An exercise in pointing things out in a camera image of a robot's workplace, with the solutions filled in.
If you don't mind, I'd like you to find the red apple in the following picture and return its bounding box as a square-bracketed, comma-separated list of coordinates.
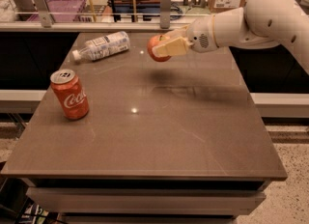
[147, 35, 170, 62]

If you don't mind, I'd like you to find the metal railing post centre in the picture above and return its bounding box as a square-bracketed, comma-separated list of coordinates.
[160, 0, 171, 29]

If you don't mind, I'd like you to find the clear plastic water bottle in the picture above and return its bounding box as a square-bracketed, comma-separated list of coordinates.
[72, 31, 130, 62]

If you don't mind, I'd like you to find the red coke can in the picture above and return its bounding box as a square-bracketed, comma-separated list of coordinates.
[50, 69, 89, 120]

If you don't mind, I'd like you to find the purple plastic crate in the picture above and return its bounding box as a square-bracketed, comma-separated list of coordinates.
[26, 0, 88, 23]

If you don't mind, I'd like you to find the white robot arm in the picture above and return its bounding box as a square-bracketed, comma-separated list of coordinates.
[148, 0, 309, 73]

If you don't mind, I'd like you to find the metal railing post left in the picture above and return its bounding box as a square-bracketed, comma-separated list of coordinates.
[33, 0, 54, 28]

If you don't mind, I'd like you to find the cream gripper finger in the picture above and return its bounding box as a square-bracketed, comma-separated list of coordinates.
[152, 38, 192, 58]
[159, 25, 188, 41]

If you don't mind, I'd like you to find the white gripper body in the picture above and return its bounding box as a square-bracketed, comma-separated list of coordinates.
[186, 15, 218, 53]

